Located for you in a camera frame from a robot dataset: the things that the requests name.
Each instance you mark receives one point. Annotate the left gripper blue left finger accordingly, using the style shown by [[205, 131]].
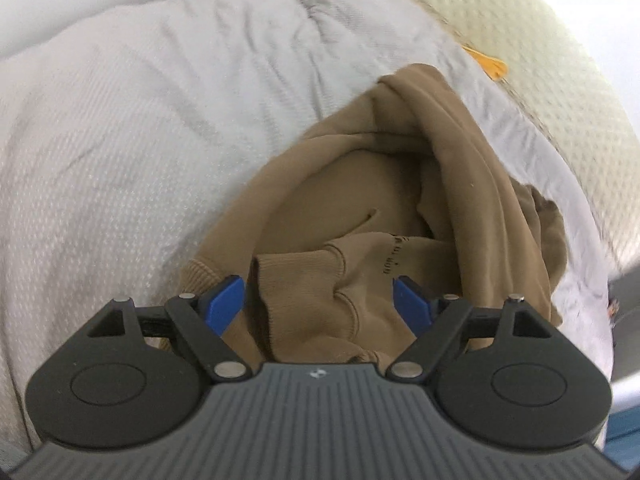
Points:
[[131, 375]]

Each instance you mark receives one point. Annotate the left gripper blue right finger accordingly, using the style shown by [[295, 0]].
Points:
[[504, 376]]

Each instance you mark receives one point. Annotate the brown hoodie sweatshirt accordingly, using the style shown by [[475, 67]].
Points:
[[401, 181]]

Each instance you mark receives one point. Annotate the white bed sheet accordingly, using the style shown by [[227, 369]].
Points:
[[124, 138]]

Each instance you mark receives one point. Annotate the orange tag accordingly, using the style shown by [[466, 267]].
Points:
[[494, 68]]

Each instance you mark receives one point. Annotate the cream quilted mattress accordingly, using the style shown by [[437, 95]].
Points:
[[565, 95]]

